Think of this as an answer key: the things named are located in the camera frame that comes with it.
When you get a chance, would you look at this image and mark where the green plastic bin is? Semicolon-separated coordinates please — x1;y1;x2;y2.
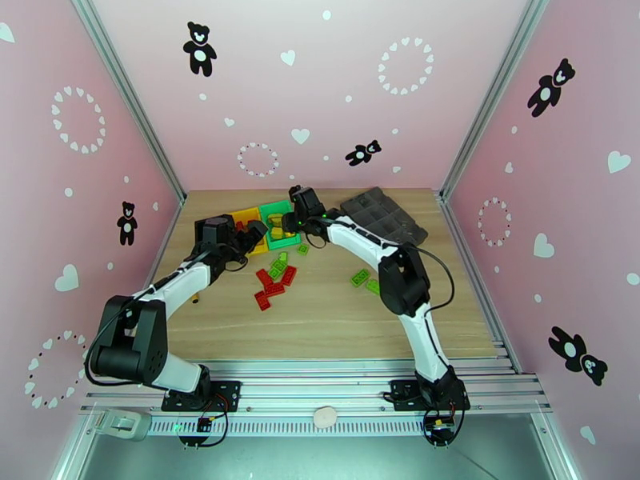
258;201;302;250

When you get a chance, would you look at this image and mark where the dark grey compartment tray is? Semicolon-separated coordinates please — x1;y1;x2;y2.
339;186;430;247

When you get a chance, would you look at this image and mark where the black plastic bin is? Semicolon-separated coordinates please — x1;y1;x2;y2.
194;218;236;267

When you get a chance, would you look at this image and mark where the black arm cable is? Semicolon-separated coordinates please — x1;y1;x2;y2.
83;250;211;387
399;245;456;314

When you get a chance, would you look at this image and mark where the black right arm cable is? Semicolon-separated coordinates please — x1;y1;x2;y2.
399;245;456;314

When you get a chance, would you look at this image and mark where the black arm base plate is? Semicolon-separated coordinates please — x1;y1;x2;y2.
161;379;242;413
389;378;472;413

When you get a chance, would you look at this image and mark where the aluminium frame post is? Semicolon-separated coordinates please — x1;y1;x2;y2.
67;0;187;207
438;0;557;201

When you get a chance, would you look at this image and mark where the yellow plastic bin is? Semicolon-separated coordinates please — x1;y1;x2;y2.
227;206;271;257

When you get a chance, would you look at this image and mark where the slotted metal cable duct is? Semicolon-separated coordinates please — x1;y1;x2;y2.
147;418;434;438

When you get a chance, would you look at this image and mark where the white plastic device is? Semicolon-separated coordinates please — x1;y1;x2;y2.
94;408;153;443

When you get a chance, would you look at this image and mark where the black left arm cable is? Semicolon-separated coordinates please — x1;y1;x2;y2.
83;250;211;387

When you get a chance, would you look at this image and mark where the aluminium rail platform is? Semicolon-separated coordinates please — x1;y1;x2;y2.
78;359;554;416

